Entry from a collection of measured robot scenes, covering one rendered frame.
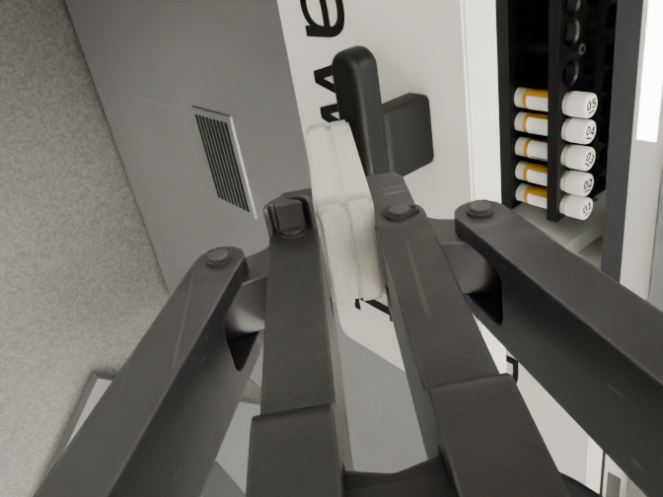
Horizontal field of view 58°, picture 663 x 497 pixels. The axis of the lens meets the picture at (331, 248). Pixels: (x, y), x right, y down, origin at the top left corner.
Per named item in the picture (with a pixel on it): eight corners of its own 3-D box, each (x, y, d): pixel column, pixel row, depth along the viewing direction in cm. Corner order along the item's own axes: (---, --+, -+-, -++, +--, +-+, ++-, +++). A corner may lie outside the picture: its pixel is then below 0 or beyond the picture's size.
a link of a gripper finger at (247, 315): (333, 322, 14) (212, 344, 14) (323, 229, 19) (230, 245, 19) (324, 270, 14) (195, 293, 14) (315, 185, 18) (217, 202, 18)
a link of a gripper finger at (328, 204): (360, 304, 16) (332, 309, 16) (339, 198, 22) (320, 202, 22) (342, 204, 15) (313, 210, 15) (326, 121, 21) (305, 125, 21)
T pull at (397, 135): (356, 242, 24) (380, 252, 23) (325, 51, 20) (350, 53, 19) (419, 207, 26) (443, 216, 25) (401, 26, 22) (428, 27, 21)
